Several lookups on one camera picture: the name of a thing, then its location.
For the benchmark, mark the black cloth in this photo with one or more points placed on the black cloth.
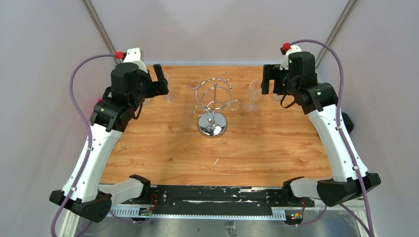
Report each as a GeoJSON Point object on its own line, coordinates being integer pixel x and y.
{"type": "Point", "coordinates": [347, 122]}

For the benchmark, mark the chrome wine glass rack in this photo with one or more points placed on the chrome wine glass rack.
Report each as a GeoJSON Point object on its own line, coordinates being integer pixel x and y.
{"type": "Point", "coordinates": [213, 96]}

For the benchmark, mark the aluminium frame rail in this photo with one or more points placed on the aluminium frame rail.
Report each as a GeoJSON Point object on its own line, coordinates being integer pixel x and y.
{"type": "Point", "coordinates": [76, 226]}

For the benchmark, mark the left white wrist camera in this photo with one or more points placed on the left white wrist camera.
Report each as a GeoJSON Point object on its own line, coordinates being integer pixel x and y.
{"type": "Point", "coordinates": [134, 55]}

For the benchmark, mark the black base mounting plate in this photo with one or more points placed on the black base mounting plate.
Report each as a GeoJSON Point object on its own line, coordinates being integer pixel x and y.
{"type": "Point", "coordinates": [213, 202]}

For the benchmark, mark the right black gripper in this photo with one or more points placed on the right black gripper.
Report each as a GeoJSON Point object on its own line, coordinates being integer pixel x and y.
{"type": "Point", "coordinates": [271, 72]}

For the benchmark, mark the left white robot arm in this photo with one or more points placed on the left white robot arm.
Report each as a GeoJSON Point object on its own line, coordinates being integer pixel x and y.
{"type": "Point", "coordinates": [120, 103]}

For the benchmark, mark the pink cloth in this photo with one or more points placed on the pink cloth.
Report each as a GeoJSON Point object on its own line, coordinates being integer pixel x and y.
{"type": "Point", "coordinates": [98, 100]}

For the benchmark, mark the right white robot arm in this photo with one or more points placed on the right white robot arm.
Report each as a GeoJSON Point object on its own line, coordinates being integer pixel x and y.
{"type": "Point", "coordinates": [319, 102]}

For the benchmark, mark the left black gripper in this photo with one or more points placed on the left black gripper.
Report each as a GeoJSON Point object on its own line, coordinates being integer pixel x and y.
{"type": "Point", "coordinates": [156, 88]}

